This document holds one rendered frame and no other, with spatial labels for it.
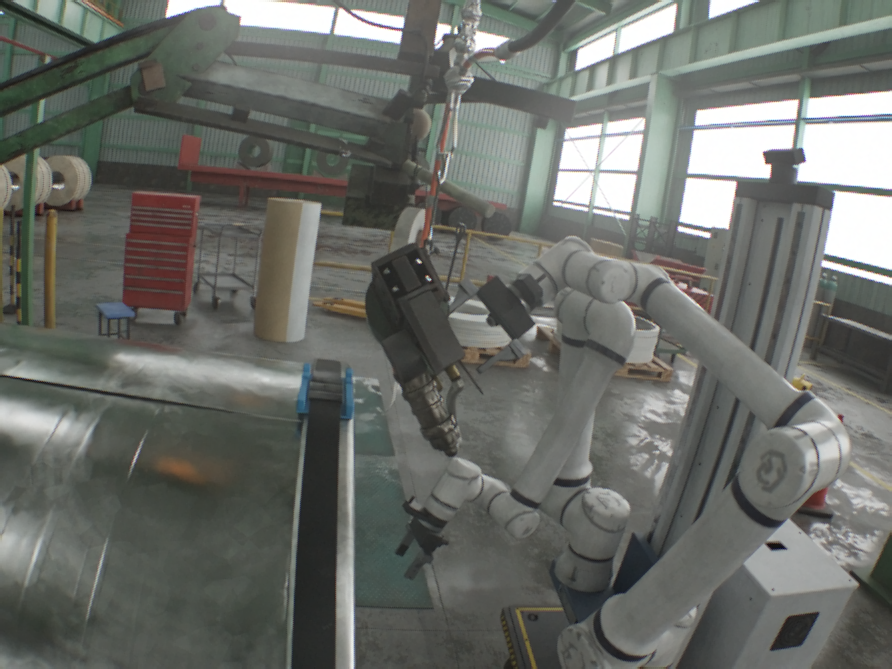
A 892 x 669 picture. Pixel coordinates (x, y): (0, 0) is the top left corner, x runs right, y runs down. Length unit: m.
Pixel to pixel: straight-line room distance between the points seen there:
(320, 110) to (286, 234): 3.92
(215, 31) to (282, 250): 4.01
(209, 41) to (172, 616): 1.32
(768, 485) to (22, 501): 0.89
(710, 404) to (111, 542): 1.39
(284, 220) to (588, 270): 4.37
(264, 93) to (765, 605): 1.76
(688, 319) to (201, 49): 1.28
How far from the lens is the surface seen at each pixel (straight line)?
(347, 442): 0.55
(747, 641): 1.61
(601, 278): 1.16
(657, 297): 1.24
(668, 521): 1.69
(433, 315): 0.89
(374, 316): 1.04
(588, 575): 1.78
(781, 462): 0.87
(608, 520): 1.69
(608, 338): 1.46
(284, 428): 0.58
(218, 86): 1.50
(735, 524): 0.95
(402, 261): 0.91
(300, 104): 1.48
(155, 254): 5.72
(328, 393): 0.62
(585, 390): 1.47
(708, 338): 1.15
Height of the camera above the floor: 1.60
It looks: 13 degrees down
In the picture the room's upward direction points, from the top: 10 degrees clockwise
